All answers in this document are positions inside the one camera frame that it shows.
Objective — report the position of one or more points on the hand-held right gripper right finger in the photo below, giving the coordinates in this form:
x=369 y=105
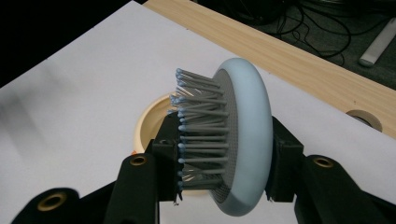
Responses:
x=285 y=161

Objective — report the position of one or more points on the white tube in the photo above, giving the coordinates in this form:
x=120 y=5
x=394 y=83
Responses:
x=378 y=43

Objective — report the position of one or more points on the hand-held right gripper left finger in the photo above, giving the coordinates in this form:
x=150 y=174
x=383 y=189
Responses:
x=166 y=149

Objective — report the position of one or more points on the light blue hairbrush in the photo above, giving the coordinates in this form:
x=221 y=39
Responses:
x=249 y=140

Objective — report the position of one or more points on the white table mat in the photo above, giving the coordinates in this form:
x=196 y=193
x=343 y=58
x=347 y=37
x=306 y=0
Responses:
x=93 y=77

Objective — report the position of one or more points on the cream ringed duck cup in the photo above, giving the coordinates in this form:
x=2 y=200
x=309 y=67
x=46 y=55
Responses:
x=149 y=121

